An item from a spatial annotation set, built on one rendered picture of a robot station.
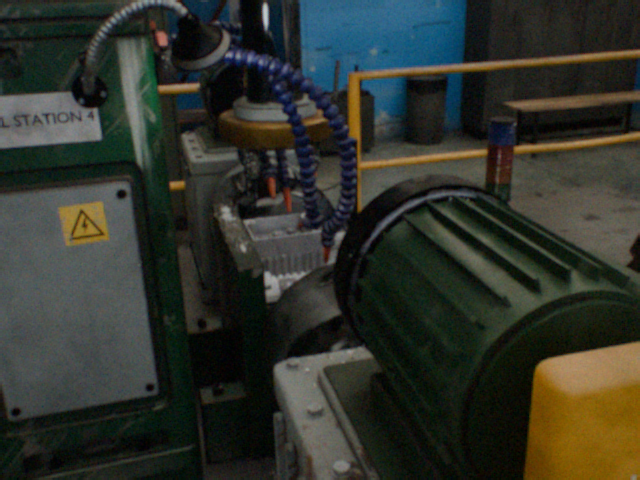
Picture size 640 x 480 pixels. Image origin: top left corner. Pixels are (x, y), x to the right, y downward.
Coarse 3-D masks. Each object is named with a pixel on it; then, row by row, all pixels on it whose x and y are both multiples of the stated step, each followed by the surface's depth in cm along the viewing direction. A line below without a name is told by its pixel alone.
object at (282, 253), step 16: (256, 224) 116; (272, 224) 117; (288, 224) 118; (256, 240) 107; (272, 240) 108; (288, 240) 109; (304, 240) 109; (320, 240) 110; (272, 256) 109; (288, 256) 110; (304, 256) 110; (320, 256) 111; (272, 272) 110; (288, 272) 111
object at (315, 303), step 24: (288, 288) 93; (312, 288) 89; (288, 312) 88; (312, 312) 84; (336, 312) 82; (264, 336) 93; (288, 336) 85; (312, 336) 81; (336, 336) 78; (264, 360) 93
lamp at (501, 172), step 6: (486, 162) 155; (486, 168) 155; (492, 168) 153; (498, 168) 152; (504, 168) 152; (510, 168) 153; (486, 174) 155; (492, 174) 154; (498, 174) 153; (504, 174) 153; (510, 174) 154; (486, 180) 156; (492, 180) 154; (498, 180) 153; (504, 180) 153; (510, 180) 154
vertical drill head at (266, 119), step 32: (256, 0) 95; (288, 0) 96; (256, 32) 97; (288, 32) 98; (256, 96) 101; (224, 128) 102; (256, 128) 98; (288, 128) 98; (320, 128) 101; (256, 160) 103; (256, 192) 106
